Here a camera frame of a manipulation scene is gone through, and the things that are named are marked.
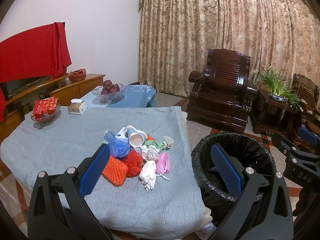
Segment pink foam net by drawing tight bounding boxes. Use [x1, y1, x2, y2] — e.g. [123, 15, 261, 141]
[156, 152, 171, 181]

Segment blue plastic bag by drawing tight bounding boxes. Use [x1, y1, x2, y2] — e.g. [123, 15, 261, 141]
[104, 130, 130, 159]

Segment tissue box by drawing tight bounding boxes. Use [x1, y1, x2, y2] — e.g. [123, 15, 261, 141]
[68, 99, 87, 115]

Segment green potted plant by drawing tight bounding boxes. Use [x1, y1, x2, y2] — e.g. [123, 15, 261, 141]
[253, 66, 304, 112]

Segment red cloth over television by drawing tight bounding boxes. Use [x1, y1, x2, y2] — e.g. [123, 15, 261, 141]
[0, 22, 73, 122]

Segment red plastic bag on cabinet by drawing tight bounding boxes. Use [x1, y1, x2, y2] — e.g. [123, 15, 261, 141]
[68, 68, 86, 83]

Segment grey-blue tablecloth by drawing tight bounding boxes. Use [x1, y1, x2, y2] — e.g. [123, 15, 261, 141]
[1, 107, 204, 239]

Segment red plastic bag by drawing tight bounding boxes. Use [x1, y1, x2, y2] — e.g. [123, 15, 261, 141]
[123, 150, 143, 178]
[68, 68, 86, 83]

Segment floral beige curtain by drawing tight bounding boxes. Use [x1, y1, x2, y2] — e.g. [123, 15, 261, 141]
[138, 0, 319, 96]

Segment red snack packet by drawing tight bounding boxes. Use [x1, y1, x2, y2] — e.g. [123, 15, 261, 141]
[32, 96, 58, 119]

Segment green rubber glove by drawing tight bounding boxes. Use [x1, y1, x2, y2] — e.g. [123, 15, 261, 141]
[144, 135, 174, 150]

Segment wooden TV cabinet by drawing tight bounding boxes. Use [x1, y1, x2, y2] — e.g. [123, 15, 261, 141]
[1, 74, 105, 141]

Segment orange foam net sleeve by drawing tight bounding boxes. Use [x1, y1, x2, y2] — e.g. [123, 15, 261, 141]
[102, 156, 128, 186]

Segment orange foam net in pile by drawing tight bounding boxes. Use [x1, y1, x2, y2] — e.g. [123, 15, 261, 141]
[147, 135, 155, 141]

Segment white tissue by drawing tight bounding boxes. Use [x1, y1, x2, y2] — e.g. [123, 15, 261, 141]
[134, 145, 160, 161]

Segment white blue paper cup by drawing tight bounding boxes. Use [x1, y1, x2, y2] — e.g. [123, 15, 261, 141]
[126, 125, 148, 147]

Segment red apples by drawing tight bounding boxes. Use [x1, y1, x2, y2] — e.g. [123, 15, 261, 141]
[100, 80, 120, 95]

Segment dark wooden armchair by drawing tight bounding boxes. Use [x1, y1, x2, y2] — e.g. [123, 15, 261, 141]
[187, 49, 258, 133]
[290, 74, 319, 155]

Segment blue cover on side table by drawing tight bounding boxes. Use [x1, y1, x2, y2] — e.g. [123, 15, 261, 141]
[81, 85, 156, 108]

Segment small glass dish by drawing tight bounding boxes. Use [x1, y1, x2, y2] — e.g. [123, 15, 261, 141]
[31, 103, 61, 124]

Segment dark wooden side table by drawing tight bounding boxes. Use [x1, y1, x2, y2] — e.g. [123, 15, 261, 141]
[250, 89, 301, 137]

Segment alcohol pads box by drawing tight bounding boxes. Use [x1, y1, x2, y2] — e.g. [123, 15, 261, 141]
[116, 127, 129, 143]

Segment white glove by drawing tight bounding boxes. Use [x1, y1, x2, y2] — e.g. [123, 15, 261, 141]
[139, 160, 156, 191]

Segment black trash bin with bag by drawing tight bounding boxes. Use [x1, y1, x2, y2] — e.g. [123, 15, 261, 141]
[191, 132, 276, 226]

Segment glass fruit bowl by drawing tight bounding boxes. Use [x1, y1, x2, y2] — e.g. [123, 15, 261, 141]
[92, 83, 127, 104]

